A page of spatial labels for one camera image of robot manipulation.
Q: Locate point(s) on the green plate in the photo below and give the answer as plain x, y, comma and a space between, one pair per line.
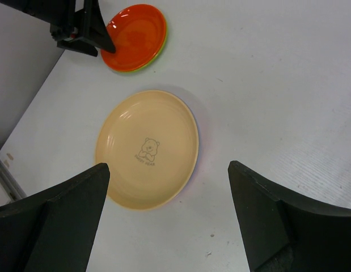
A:
158, 56

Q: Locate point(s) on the aluminium table edge rail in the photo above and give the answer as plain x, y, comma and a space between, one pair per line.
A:
9, 184

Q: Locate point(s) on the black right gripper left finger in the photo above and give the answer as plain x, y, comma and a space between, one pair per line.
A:
55, 229

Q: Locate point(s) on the orange plate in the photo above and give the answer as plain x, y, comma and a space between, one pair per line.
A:
139, 33

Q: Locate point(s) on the beige plate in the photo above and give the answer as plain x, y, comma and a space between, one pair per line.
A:
150, 143

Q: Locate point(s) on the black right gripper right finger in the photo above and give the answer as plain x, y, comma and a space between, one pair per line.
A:
283, 230

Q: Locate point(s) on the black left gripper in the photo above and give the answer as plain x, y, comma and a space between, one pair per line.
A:
61, 16

